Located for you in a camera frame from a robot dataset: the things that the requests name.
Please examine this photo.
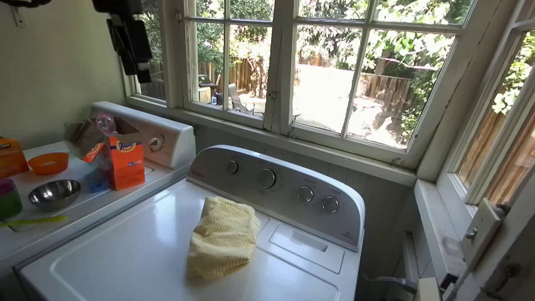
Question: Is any steel bowl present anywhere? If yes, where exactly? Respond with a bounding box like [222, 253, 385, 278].
[28, 179, 82, 213]

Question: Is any orange box at left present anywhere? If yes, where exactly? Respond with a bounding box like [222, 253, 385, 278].
[0, 139, 28, 179]

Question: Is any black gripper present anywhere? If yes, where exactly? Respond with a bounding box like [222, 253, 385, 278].
[92, 0, 152, 84]

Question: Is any orange plastic bowl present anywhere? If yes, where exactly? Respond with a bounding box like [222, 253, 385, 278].
[28, 153, 69, 176]

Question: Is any white washing machine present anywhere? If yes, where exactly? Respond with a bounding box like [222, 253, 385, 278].
[18, 144, 365, 301]

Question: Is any yellow towel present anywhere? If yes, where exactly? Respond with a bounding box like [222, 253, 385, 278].
[187, 196, 261, 281]

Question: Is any green utensil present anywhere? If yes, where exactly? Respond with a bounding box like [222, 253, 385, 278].
[0, 215, 69, 231]

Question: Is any brown cardboard box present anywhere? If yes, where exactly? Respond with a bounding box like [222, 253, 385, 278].
[69, 114, 142, 156]

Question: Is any white dryer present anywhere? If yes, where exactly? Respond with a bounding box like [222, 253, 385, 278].
[0, 101, 196, 278]

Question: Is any green and purple container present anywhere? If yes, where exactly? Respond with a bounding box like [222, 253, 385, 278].
[0, 179, 22, 220]

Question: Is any orange detergent box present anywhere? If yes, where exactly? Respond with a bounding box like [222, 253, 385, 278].
[109, 138, 146, 191]

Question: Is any blue small object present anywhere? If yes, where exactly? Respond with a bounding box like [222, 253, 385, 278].
[85, 169, 110, 193]

